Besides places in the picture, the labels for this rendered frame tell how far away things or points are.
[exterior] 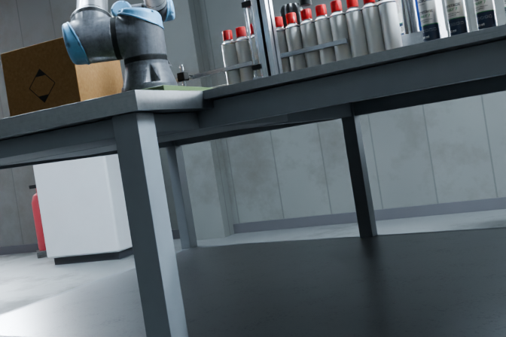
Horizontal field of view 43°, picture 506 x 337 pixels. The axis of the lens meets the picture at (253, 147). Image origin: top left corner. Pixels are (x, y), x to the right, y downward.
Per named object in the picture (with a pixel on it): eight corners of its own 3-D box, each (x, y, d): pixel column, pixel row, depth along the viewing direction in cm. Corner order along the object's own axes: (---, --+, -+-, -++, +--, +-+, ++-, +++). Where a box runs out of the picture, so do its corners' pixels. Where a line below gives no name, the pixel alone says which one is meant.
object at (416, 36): (450, 50, 195) (437, -34, 195) (438, 47, 184) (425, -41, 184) (405, 59, 203) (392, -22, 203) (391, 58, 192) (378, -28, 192)
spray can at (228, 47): (246, 89, 218) (237, 29, 218) (237, 89, 214) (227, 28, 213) (235, 92, 221) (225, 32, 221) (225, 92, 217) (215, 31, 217)
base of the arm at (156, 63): (189, 89, 177) (184, 54, 177) (155, 89, 164) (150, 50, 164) (146, 98, 185) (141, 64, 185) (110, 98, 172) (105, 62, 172)
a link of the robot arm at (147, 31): (165, 51, 169) (158, 0, 169) (114, 59, 168) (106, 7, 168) (170, 58, 181) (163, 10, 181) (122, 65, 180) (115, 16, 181)
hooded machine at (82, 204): (166, 243, 535) (138, 73, 535) (117, 261, 477) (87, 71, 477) (97, 249, 567) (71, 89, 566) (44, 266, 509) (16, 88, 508)
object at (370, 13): (389, 59, 192) (379, -9, 192) (383, 59, 188) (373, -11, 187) (373, 62, 195) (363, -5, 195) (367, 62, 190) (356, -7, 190)
